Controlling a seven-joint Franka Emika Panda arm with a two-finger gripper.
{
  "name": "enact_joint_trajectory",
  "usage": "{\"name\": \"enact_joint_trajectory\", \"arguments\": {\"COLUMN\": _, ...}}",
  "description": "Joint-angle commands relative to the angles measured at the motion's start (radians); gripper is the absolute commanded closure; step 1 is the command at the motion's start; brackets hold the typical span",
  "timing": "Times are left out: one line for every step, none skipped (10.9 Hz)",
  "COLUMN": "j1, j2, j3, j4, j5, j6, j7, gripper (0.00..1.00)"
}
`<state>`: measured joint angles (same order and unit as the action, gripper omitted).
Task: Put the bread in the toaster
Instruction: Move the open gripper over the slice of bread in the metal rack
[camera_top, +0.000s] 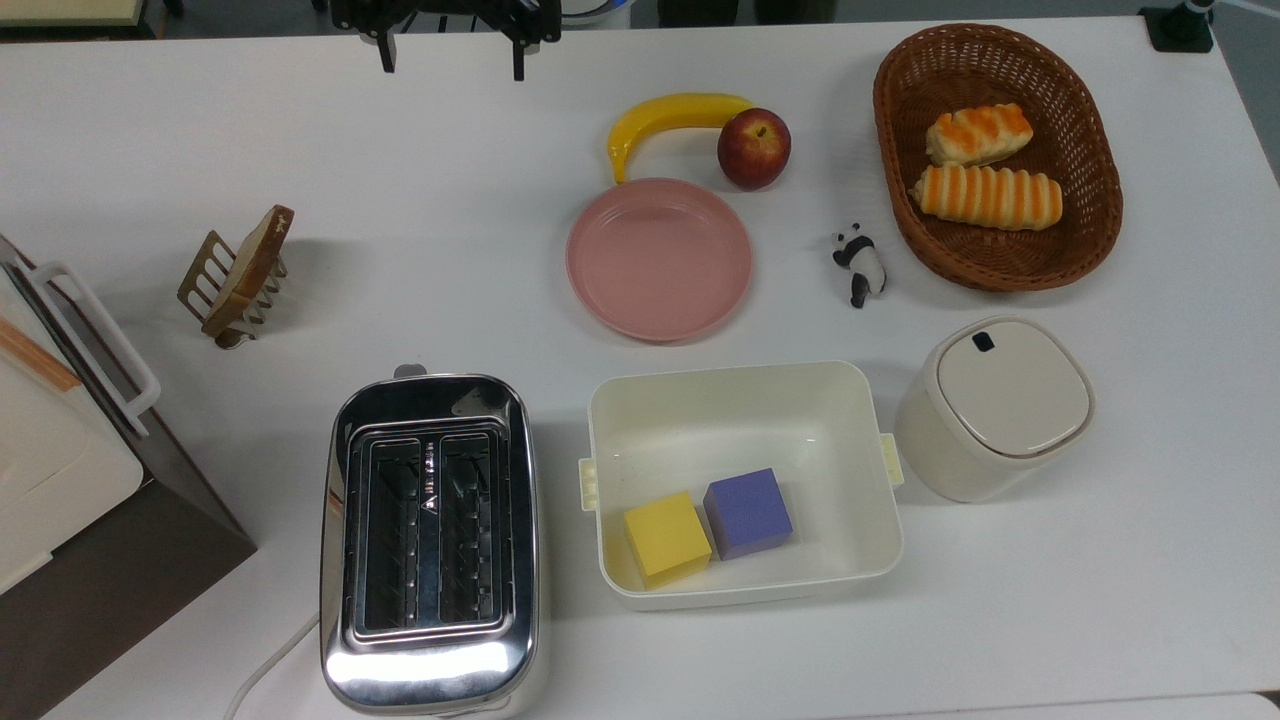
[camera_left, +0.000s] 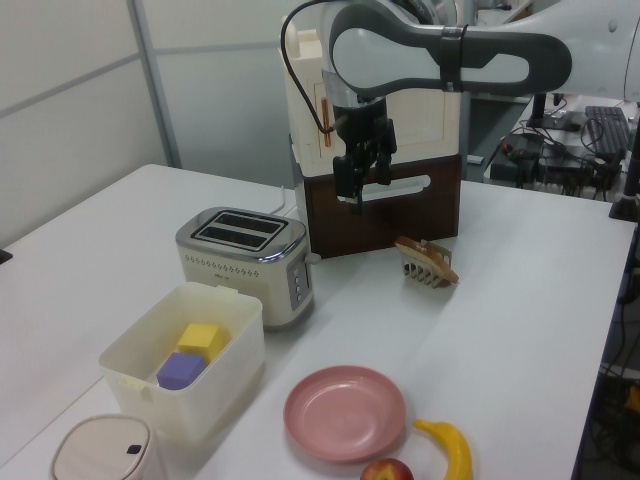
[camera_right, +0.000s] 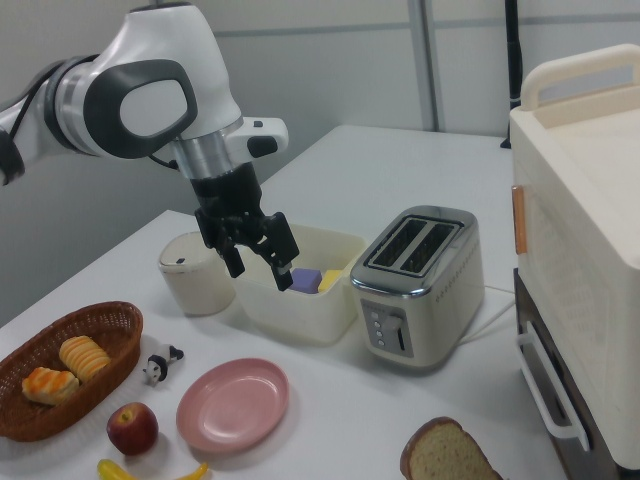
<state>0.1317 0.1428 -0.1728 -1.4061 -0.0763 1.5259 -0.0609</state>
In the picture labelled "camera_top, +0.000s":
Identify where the yellow cube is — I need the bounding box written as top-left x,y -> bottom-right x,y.
624,490 -> 713,589

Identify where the panda figurine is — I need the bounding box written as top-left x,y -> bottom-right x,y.
831,223 -> 888,309

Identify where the cream plastic storage box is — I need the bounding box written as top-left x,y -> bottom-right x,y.
579,361 -> 906,612

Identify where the purple cube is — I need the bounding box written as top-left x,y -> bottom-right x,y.
703,467 -> 795,562

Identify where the red apple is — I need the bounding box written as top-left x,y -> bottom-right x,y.
716,107 -> 793,191

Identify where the white toaster power cable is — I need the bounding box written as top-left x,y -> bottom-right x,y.
225,612 -> 322,720

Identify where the brown toast slice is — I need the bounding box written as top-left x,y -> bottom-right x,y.
202,205 -> 295,338

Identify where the cream utility cart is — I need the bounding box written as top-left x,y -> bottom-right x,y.
0,0 -> 147,29

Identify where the black camera stand base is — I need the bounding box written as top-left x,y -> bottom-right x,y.
1140,0 -> 1217,53

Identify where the pink plate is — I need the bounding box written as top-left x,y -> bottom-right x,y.
566,178 -> 754,344

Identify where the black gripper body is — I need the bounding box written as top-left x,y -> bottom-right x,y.
330,0 -> 562,47

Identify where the chrome and cream toaster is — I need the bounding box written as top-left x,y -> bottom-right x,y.
320,365 -> 549,719

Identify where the short striped bread roll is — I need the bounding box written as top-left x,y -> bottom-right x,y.
925,103 -> 1035,168

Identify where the yellow banana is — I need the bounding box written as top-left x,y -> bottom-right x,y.
608,93 -> 758,185

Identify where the brown wicker basket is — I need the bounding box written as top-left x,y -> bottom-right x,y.
873,24 -> 1124,293

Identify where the cream desktop trash bin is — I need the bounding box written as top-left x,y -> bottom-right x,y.
893,316 -> 1097,504

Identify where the metal toast rack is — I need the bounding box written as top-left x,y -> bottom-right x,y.
178,231 -> 291,350

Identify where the brown bread box white lid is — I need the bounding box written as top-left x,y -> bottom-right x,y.
0,232 -> 258,720

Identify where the long striped bread roll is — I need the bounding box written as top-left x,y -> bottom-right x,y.
909,164 -> 1064,232

